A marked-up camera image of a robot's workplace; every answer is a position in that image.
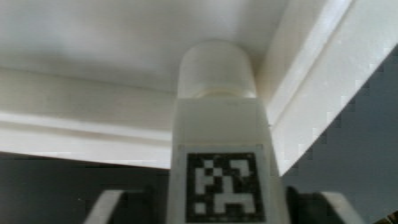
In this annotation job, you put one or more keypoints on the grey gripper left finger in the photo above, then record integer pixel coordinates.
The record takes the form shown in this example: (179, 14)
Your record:
(112, 208)

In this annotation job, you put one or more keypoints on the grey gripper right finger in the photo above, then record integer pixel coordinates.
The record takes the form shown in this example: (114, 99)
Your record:
(320, 208)

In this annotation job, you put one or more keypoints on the white leg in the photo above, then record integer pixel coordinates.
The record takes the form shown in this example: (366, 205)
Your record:
(224, 184)

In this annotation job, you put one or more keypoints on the white square tabletop part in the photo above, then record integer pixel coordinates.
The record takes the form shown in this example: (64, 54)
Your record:
(89, 57)

